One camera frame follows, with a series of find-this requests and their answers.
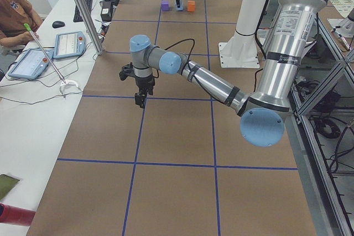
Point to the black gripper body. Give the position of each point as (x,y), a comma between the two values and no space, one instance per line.
(144,82)

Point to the purple foam block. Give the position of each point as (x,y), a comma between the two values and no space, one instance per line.
(165,5)

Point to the orange foam block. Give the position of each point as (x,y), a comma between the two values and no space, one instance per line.
(191,6)

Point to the black power box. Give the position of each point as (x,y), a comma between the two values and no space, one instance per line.
(106,11)

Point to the white curved clamp piece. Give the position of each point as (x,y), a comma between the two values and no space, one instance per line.
(67,85)

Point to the far teach pendant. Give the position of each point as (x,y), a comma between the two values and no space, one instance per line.
(69,45)

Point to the teach pendant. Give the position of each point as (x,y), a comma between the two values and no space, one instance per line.
(69,45)
(31,64)

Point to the black computer mouse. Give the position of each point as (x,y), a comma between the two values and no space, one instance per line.
(58,24)

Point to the near teach pendant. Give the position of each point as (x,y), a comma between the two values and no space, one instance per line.
(31,64)

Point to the pink and green stick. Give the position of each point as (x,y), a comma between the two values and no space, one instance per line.
(28,28)

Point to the seated person brown shirt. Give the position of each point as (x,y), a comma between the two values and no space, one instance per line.
(14,15)

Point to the green cloth bag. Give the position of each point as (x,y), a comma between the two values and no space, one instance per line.
(7,183)

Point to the red fire extinguisher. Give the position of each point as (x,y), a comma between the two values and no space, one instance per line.
(16,216)

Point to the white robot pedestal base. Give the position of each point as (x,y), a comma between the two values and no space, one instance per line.
(241,50)

